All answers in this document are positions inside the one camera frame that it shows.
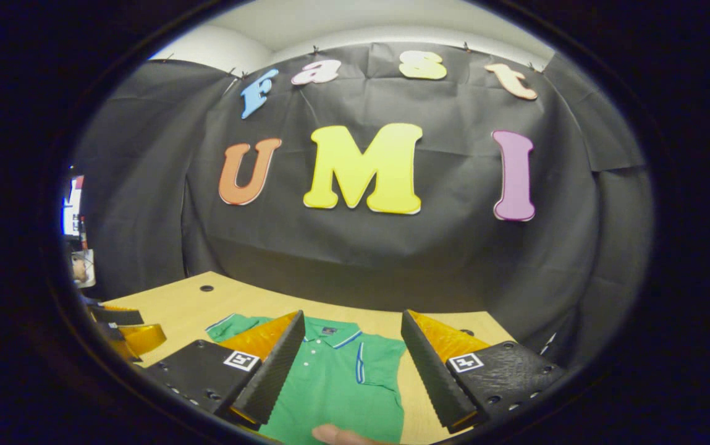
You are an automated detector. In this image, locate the green T-shirt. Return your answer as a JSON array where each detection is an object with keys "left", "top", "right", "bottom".
[{"left": 205, "top": 313, "right": 407, "bottom": 445}]

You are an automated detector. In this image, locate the white container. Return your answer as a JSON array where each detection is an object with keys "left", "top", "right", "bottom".
[{"left": 72, "top": 249, "right": 97, "bottom": 289}]

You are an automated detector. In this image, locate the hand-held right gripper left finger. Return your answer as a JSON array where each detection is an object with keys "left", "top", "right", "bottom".
[{"left": 143, "top": 311, "right": 306, "bottom": 431}]

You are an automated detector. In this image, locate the bright white display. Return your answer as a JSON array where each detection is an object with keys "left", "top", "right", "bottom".
[{"left": 61, "top": 175, "right": 87, "bottom": 239}]

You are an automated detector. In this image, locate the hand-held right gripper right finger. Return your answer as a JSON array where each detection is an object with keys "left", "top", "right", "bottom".
[{"left": 400, "top": 309, "right": 568, "bottom": 434}]

